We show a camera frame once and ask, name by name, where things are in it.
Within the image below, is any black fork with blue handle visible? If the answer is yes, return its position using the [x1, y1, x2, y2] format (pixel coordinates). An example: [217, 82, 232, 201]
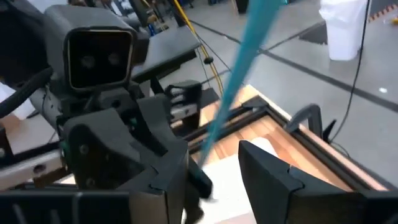
[197, 0, 284, 169]

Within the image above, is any black table clamp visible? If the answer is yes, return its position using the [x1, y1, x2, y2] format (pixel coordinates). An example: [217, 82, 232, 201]
[322, 119, 337, 143]
[284, 103, 323, 138]

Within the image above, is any thin black hanging cable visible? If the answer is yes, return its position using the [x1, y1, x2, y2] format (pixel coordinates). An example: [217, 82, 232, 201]
[329, 0, 373, 142]

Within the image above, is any small black hazard-striped mat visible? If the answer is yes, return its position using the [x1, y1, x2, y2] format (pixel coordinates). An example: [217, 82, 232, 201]
[298, 2, 398, 46]

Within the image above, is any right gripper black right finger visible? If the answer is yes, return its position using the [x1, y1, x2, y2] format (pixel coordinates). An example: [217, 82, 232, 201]
[238, 140, 352, 224]

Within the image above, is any white trash bin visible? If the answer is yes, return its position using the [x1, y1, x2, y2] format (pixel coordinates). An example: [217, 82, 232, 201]
[318, 0, 373, 62]

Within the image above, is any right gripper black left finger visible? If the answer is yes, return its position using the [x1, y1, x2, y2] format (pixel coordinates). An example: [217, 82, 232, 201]
[119, 143, 190, 224]

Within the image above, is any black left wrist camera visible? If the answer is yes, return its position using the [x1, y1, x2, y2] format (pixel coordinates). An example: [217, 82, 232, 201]
[43, 4, 150, 94]

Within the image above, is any dark grey desk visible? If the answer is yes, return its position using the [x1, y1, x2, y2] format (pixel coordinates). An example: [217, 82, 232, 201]
[130, 26, 203, 94]

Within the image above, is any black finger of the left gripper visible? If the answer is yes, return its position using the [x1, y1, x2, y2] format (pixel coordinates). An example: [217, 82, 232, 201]
[183, 189, 205, 224]
[136, 95, 215, 200]

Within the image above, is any yellow cable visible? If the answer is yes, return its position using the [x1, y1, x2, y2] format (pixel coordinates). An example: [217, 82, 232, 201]
[172, 0, 225, 97]

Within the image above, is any white plastic bin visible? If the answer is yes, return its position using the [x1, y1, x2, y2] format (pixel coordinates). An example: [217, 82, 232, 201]
[183, 136, 280, 224]

